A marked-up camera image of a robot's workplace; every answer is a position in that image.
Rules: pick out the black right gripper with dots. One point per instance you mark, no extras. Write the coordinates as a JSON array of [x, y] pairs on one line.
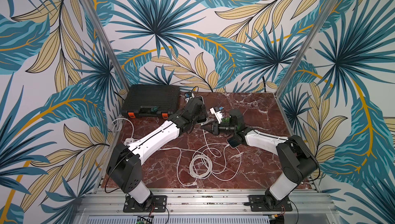
[[215, 128]]

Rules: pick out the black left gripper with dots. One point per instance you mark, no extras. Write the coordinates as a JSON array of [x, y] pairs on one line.
[[203, 113]]

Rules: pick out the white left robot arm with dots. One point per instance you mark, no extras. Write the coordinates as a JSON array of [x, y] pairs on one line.
[[126, 161]]

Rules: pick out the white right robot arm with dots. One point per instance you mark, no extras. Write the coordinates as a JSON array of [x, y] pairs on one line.
[[296, 160]]

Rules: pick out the green plastic fitting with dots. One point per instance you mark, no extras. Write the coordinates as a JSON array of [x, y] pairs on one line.
[[226, 120]]

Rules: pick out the black plastic tool case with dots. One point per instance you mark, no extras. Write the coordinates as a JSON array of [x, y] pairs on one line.
[[142, 97]]

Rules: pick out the white power strip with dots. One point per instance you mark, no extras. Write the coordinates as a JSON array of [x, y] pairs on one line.
[[128, 141]]

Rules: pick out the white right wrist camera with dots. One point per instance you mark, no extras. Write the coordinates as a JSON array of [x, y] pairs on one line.
[[217, 111]]

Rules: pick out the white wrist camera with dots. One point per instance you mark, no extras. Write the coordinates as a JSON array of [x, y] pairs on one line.
[[189, 94], [217, 111]]

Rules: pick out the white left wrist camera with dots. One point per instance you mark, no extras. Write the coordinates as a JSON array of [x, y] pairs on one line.
[[189, 94]]

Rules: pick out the aluminium frame post left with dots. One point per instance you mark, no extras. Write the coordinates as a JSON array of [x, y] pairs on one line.
[[96, 23]]

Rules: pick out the aluminium frame post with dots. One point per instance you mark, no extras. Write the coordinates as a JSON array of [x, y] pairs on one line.
[[96, 23], [321, 18]]

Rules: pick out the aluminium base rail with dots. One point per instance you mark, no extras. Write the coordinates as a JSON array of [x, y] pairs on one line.
[[185, 202]]

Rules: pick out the aluminium frame post right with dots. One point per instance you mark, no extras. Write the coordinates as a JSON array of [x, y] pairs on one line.
[[321, 18]]

